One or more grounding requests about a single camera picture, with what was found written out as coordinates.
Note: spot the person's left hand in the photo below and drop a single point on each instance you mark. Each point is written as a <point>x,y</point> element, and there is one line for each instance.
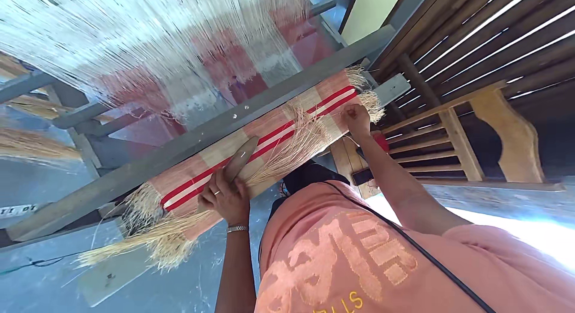
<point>231,203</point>

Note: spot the person's right hand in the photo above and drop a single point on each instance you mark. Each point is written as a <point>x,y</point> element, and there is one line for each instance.
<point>358,122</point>

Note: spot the person's left index finger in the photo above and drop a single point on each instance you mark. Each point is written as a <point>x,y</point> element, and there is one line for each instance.
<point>222,178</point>

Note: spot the person's left fingers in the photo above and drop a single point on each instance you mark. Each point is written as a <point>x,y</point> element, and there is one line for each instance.
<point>208,194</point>

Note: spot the person's left thumb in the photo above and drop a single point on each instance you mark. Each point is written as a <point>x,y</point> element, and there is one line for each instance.
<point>242,187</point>

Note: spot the person's right fingers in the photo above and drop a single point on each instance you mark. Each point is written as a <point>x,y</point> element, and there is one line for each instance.
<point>348,111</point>

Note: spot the pointed wooden stick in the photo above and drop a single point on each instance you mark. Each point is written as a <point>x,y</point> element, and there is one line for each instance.
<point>242,156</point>

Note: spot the bundle of straw fibers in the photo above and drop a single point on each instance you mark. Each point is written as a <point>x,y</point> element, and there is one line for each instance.
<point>287,156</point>

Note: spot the person's left forearm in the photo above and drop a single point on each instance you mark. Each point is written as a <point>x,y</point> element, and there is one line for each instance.
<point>236,268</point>

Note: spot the person's right forearm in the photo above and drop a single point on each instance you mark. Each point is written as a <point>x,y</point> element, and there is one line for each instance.
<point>400,182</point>

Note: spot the woven cloth with red stripes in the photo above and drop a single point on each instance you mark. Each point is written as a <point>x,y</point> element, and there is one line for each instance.
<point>222,146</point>

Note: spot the red object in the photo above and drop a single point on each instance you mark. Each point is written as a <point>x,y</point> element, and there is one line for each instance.
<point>381,141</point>

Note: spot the small wooden stool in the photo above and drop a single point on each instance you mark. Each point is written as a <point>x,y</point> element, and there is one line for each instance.
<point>343,158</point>

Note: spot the long grey wooden loom beam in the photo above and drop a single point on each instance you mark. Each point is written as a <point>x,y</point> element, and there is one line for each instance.
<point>197,137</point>

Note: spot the black smartphone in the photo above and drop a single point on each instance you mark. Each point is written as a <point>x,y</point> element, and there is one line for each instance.
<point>362,176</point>

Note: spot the person's legs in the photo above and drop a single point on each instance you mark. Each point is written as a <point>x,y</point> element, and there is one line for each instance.
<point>310,176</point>

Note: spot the pink and white checkered fabric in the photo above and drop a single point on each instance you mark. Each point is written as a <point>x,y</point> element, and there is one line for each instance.
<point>249,86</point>

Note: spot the person's body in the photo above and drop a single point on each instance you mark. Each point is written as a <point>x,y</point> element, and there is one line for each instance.
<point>350,254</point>

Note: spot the white warp threads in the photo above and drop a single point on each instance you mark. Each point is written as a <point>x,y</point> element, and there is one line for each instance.
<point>134,39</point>

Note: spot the wooden bench with slatted back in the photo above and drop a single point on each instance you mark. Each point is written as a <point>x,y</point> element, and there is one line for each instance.
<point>516,124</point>

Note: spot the pile of tan straw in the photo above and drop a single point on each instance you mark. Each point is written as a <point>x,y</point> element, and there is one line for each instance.
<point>36,144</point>

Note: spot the white sign with black print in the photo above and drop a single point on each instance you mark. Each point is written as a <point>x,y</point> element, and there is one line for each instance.
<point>17,210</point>

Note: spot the grey wooden loom frame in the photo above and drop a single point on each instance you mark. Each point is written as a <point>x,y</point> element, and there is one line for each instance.
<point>81,117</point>

